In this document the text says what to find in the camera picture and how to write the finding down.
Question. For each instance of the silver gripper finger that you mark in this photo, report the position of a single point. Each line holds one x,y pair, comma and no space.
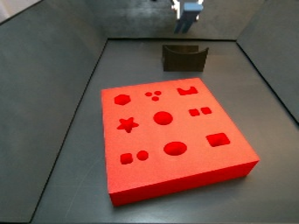
177,8

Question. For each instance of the blue double-square peg block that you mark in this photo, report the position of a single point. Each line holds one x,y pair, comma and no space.
191,10

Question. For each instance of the black curved holder stand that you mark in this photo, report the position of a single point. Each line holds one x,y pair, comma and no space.
183,58

